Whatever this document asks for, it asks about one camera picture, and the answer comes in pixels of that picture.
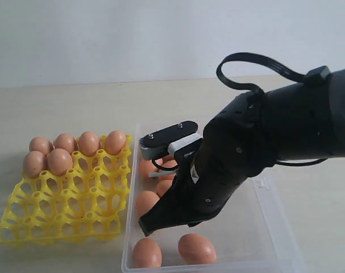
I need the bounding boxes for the brown egg slot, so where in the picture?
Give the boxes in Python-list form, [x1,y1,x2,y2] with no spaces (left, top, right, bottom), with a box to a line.
[29,136,53,155]
[105,130,126,155]
[47,148,73,176]
[78,131,100,156]
[53,133,77,154]
[23,151,47,178]

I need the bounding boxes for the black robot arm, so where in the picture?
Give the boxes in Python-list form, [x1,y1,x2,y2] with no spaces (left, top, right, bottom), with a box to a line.
[139,67,345,236]

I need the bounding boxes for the brown egg front left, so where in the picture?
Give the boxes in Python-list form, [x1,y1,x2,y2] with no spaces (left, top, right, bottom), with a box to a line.
[132,238,162,268]

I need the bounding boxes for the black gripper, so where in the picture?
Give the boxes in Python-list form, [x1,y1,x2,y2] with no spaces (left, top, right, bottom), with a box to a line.
[139,147,255,237]

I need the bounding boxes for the brown egg centre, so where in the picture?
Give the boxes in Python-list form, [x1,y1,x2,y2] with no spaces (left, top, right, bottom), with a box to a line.
[156,180,173,197]

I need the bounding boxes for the brown egg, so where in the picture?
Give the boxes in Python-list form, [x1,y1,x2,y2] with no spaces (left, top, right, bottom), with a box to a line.
[132,238,162,268]
[135,191,160,219]
[158,160,177,181]
[178,233,217,264]
[139,159,158,179]
[156,180,173,197]

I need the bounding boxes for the clear plastic container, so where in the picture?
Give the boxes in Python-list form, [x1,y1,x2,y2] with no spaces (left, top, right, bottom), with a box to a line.
[120,122,305,273]

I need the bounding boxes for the yellow plastic egg tray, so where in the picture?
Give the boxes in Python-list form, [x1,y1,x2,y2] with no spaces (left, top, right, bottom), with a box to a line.
[0,135,132,246]

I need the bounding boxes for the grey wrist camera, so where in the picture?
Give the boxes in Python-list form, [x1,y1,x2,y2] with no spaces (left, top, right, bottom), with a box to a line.
[139,121,198,160]

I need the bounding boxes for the brown egg left middle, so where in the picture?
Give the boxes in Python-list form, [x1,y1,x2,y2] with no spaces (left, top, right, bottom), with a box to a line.
[135,191,160,219]

